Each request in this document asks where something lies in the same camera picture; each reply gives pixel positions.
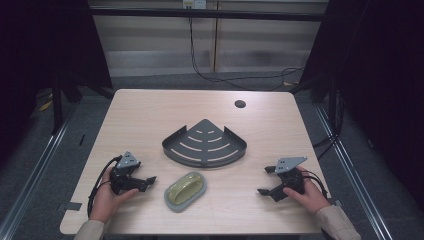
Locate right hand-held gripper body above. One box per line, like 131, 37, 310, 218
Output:
274, 156, 309, 196

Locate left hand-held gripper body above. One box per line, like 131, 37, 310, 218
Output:
109, 151, 142, 196

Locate person's right hand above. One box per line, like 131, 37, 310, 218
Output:
282, 165, 332, 216

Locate person's left hand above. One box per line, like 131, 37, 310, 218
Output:
88, 166, 140, 224

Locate yellow translucent oval insert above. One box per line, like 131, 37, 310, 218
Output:
166, 172, 205, 206

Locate dark grey corner shelf tray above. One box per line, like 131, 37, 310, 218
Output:
161, 118, 248, 169

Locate yellow floor tape piece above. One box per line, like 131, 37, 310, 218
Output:
38, 99, 54, 112

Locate dark curtain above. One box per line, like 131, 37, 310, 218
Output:
298, 0, 424, 211
0, 0, 114, 168

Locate right hand-held gripper cable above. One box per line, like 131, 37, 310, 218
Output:
301, 169, 330, 200

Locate hand-held gripper cable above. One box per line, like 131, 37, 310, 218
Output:
86, 155, 124, 218
301, 169, 330, 200

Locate left hand-held gripper cable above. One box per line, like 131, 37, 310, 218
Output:
86, 155, 124, 218

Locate black floor cables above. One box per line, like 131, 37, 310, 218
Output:
311, 89, 345, 160

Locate metal floor rail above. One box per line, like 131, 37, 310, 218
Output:
0, 102, 79, 240
314, 105, 395, 240

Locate long black wall cable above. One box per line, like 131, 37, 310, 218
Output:
188, 16, 305, 92

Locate black horizontal frame bar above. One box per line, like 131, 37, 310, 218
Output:
89, 7, 330, 23

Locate white wall outlet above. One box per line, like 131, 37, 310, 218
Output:
182, 0, 208, 10

